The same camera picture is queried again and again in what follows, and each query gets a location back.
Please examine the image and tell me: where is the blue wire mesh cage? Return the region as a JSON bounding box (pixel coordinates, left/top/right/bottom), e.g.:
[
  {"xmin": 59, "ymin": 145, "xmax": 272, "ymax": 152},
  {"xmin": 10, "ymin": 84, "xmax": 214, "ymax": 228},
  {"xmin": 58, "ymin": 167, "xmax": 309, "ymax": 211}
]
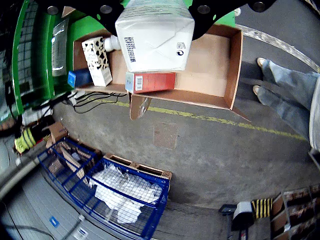
[{"xmin": 62, "ymin": 157, "xmax": 171, "ymax": 240}]

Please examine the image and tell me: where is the shelf with cardboard bins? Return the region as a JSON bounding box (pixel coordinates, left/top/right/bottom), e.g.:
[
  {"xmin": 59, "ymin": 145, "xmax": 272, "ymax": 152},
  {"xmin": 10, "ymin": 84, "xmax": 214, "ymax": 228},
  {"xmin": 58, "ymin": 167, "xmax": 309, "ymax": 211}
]
[{"xmin": 269, "ymin": 184, "xmax": 320, "ymax": 240}]

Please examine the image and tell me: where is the white power strip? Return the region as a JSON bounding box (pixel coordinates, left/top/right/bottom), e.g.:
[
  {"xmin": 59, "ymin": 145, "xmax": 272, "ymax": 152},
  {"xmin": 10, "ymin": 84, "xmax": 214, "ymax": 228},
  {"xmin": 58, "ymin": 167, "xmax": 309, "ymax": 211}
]
[{"xmin": 67, "ymin": 89, "xmax": 86, "ymax": 106}]

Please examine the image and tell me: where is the grey and black floor machine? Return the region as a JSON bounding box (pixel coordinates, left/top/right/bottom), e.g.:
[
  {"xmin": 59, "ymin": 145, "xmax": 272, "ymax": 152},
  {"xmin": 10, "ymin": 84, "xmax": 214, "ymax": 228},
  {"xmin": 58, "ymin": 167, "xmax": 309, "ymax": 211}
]
[{"xmin": 219, "ymin": 200, "xmax": 256, "ymax": 240}]

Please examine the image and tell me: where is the blue cage with cardboard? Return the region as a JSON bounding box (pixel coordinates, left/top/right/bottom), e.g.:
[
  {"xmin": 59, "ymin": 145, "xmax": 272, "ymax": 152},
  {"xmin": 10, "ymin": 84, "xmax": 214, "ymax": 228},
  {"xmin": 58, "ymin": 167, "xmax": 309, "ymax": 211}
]
[{"xmin": 37, "ymin": 137, "xmax": 102, "ymax": 198}]

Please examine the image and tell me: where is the small white plastic bottle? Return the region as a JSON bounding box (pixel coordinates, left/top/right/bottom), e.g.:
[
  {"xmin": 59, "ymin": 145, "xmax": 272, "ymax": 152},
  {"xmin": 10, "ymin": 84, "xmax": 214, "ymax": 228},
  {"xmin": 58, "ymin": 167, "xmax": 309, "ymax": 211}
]
[{"xmin": 103, "ymin": 34, "xmax": 122, "ymax": 53}]

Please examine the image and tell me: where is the wooden pallet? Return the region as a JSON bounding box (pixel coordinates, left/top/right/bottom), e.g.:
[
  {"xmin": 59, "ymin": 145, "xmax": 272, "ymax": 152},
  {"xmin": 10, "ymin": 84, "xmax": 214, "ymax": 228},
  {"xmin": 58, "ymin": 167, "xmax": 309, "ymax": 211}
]
[{"xmin": 102, "ymin": 152, "xmax": 173, "ymax": 186}]

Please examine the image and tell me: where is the small brown cardboard box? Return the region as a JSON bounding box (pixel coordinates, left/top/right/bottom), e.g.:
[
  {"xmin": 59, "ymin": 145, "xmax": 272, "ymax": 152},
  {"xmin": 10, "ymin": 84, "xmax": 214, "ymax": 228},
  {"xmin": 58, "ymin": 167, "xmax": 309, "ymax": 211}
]
[{"xmin": 46, "ymin": 121, "xmax": 69, "ymax": 148}]

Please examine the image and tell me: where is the red and grey carton box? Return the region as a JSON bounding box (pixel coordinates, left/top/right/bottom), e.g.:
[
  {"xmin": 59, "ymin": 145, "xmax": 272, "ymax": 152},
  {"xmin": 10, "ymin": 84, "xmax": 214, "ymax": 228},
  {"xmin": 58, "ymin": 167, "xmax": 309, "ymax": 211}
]
[{"xmin": 124, "ymin": 71, "xmax": 177, "ymax": 95}]

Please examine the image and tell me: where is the white cow print carton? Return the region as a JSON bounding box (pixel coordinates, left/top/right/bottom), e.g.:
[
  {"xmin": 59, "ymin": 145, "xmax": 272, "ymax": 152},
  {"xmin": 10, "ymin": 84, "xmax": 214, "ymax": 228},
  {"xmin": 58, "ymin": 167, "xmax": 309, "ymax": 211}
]
[{"xmin": 81, "ymin": 36, "xmax": 114, "ymax": 88}]

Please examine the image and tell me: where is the crumpled white plastic sheet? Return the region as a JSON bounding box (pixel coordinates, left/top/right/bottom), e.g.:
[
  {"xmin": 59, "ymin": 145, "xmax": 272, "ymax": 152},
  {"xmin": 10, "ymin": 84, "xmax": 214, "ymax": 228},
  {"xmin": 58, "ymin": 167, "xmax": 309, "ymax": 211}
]
[{"xmin": 88, "ymin": 163, "xmax": 163, "ymax": 225}]

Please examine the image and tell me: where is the green metal machine frame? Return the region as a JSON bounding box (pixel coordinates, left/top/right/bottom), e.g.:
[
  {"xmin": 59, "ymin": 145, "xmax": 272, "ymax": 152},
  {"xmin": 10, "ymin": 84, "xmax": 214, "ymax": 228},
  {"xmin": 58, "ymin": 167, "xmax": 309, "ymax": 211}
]
[{"xmin": 11, "ymin": 0, "xmax": 76, "ymax": 118}]

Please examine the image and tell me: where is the yellow black striped bumper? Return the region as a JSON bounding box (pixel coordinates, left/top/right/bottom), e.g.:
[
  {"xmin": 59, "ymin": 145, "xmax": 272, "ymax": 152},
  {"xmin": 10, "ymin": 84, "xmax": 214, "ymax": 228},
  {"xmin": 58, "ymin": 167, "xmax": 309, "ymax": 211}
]
[{"xmin": 251, "ymin": 198, "xmax": 274, "ymax": 220}]

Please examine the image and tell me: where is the dark blue carton box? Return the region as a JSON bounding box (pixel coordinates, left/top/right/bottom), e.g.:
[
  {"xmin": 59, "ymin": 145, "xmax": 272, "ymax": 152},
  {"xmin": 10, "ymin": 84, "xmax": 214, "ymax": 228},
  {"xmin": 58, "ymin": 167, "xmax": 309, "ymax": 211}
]
[{"xmin": 67, "ymin": 68, "xmax": 94, "ymax": 89}]

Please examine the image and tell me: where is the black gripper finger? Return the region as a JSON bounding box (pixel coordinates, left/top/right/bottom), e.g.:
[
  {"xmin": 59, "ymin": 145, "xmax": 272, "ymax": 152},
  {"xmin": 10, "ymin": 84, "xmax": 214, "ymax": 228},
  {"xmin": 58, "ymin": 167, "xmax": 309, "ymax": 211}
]
[
  {"xmin": 34, "ymin": 0, "xmax": 131, "ymax": 32},
  {"xmin": 183, "ymin": 0, "xmax": 280, "ymax": 41}
]

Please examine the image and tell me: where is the silver plastic bag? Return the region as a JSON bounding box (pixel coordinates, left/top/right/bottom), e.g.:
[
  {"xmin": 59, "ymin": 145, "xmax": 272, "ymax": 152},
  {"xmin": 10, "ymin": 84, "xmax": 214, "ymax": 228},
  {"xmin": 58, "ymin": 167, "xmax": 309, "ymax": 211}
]
[{"xmin": 51, "ymin": 17, "xmax": 70, "ymax": 78}]

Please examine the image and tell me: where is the person in blue jeans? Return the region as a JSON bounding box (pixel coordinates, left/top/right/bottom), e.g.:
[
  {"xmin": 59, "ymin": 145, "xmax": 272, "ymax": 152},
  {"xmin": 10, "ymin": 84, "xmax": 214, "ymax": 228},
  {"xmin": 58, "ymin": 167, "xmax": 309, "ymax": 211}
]
[{"xmin": 252, "ymin": 56, "xmax": 320, "ymax": 151}]

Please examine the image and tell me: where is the small blue sign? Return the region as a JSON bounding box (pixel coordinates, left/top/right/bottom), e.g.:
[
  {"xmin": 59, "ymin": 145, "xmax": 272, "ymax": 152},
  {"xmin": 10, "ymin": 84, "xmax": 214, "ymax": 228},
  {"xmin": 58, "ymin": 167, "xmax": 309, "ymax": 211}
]
[{"xmin": 48, "ymin": 216, "xmax": 61, "ymax": 228}]

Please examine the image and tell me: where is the tall white carton box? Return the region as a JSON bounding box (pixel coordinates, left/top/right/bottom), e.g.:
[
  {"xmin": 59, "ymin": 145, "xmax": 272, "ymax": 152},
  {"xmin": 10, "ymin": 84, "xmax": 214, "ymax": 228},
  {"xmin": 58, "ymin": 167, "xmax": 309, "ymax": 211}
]
[{"xmin": 114, "ymin": 0, "xmax": 196, "ymax": 73}]

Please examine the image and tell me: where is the yellow high visibility vest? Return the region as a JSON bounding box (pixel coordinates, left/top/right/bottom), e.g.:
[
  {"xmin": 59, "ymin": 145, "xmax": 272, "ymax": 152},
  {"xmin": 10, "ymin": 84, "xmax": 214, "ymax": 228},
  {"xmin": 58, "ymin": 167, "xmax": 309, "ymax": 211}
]
[{"xmin": 13, "ymin": 126, "xmax": 38, "ymax": 154}]

